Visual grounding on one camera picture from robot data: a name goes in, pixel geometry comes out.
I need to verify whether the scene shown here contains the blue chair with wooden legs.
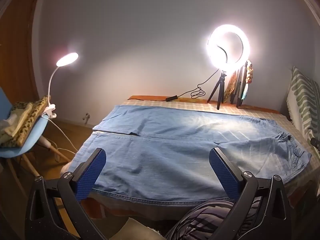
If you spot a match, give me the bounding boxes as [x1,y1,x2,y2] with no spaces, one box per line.
[0,86,72,198]

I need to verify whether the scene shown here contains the brown patterned hanging cloth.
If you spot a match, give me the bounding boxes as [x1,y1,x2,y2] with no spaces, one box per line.
[224,70,238,103]

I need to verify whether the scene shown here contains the white lamp cable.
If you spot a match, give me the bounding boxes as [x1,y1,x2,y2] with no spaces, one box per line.
[47,117,78,155]

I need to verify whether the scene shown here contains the black ring light cable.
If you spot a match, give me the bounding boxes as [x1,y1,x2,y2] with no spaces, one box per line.
[166,69,220,102]

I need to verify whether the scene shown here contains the black ring light tripod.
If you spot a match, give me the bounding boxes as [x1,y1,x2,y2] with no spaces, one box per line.
[207,70,229,110]

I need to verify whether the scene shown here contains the leopard print cloth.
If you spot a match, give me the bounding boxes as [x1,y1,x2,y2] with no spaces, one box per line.
[5,95,49,148]

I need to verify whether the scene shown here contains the orange patterned hanging scarf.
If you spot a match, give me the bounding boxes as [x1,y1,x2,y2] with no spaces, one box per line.
[245,61,255,83]

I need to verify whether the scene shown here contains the white clip desk lamp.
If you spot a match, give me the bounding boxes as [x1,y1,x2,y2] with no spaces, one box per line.
[41,52,80,119]

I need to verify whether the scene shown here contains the blue denim pants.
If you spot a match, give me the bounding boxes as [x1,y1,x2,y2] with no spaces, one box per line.
[76,104,312,204]

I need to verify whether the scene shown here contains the white ring light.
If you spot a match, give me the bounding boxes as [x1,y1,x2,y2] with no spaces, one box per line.
[207,24,250,70]

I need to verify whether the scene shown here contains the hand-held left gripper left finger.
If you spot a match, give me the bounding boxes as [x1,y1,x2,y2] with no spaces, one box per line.
[25,148,107,240]

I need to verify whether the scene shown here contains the beige folded cloth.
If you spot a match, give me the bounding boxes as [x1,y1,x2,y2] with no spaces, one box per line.
[0,102,33,144]

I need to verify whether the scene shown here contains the green white striped pillow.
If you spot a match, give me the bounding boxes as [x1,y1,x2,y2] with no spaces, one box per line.
[286,66,320,140]

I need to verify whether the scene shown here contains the person's dark striped clothing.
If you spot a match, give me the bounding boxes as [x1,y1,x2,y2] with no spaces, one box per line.
[164,200,263,240]

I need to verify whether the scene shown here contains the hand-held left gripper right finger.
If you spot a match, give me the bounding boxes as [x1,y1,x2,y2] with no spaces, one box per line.
[209,147,293,240]

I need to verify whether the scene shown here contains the pale cushion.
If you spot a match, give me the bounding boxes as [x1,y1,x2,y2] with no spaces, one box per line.
[119,217,164,240]

